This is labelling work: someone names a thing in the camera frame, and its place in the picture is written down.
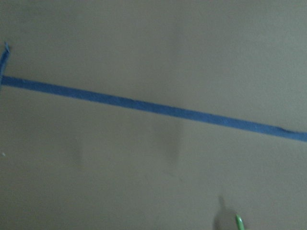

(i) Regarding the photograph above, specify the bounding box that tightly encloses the green plate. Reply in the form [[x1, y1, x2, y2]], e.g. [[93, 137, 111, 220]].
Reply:
[[236, 215, 245, 230]]

